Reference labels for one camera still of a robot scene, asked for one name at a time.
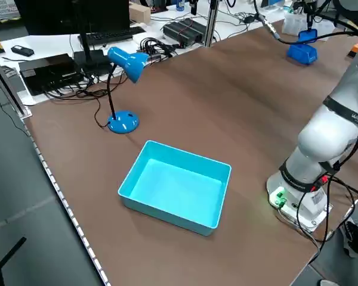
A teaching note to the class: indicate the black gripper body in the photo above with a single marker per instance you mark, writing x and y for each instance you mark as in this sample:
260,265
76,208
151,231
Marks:
309,9

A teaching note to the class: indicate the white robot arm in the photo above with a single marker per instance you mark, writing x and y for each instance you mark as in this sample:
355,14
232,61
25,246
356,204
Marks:
325,140

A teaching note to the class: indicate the clear plastic organizer box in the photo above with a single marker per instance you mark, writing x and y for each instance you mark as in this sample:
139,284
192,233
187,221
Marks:
292,24

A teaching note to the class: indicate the blue storage box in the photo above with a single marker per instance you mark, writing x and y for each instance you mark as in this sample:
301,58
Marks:
301,55

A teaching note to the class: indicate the orange button box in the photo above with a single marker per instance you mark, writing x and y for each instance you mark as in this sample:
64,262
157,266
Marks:
355,50

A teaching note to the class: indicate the cardboard box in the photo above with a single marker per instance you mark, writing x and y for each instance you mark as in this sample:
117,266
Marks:
140,13

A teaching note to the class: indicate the black electronics box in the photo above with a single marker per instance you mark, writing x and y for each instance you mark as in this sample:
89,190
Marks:
47,71

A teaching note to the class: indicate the black finned power supply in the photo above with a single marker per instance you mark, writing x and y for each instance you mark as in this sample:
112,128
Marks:
185,29

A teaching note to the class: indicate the blue desk lamp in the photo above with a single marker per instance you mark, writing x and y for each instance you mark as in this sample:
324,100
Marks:
128,62

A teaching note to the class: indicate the black keyboard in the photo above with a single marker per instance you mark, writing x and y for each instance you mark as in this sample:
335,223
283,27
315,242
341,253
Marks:
113,35

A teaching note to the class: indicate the teal plastic bin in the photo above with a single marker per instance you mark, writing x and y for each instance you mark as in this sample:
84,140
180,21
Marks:
173,190

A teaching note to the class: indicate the black monitor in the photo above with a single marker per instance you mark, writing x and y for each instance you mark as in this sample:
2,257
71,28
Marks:
71,15

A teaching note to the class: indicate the white desk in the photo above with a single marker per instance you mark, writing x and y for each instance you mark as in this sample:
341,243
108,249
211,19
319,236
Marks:
47,41

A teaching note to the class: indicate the small black device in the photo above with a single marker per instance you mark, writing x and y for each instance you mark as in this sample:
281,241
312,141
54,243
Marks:
22,50

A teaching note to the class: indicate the white plastic crate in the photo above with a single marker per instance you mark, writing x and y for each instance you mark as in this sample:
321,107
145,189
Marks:
3,6

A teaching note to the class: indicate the aluminium post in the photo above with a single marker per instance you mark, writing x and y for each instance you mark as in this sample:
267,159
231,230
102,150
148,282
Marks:
211,21

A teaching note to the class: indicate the aluminium frame profile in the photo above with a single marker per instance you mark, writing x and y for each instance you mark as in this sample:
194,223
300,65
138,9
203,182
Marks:
6,86

